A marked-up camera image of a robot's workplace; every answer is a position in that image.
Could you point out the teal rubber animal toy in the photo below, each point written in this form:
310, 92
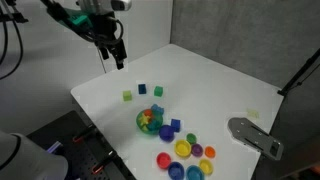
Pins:
154, 125

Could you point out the orange cup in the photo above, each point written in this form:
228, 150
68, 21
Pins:
209, 152

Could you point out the small green cup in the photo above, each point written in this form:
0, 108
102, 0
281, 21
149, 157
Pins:
191, 138

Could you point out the black stand pole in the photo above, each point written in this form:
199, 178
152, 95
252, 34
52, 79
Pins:
298, 75

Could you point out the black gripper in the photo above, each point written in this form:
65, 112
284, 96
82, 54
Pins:
105, 28

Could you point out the black clamp red tip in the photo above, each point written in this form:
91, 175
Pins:
105, 162
85, 133

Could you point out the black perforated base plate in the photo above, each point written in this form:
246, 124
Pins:
66, 133

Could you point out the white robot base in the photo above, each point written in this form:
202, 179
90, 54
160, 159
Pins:
26, 160

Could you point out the purple cup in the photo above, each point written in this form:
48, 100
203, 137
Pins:
197, 150

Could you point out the purple cube block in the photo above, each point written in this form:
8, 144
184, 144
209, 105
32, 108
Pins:
166, 132

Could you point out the yellow star toy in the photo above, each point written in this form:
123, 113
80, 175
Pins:
144, 118

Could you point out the lime green cube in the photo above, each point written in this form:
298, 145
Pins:
127, 95

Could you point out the orange rubber animal toy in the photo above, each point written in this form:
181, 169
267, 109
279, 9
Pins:
148, 112

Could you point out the blue cup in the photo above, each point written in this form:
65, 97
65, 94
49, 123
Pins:
176, 170

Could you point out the teal cup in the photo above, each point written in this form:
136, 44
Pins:
195, 172

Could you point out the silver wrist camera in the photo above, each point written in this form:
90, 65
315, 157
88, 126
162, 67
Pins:
103, 4

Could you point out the small yellow cup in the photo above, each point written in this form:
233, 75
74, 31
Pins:
206, 166

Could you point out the large yellow cup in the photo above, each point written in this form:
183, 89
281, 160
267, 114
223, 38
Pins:
182, 148

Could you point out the grey metal mounting plate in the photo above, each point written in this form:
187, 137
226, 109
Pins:
255, 136

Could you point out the red cup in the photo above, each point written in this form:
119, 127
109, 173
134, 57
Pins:
163, 160

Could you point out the blue cube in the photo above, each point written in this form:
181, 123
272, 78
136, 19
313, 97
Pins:
175, 124
142, 88

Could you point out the light blue rubber animal toy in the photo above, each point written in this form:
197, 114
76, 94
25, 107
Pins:
157, 109

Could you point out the green bowl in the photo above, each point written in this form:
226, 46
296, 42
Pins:
140, 128

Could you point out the black bracket fixture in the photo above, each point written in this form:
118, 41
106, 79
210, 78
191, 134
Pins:
10, 15

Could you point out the yellow rubber bear toy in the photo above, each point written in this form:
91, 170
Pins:
144, 127

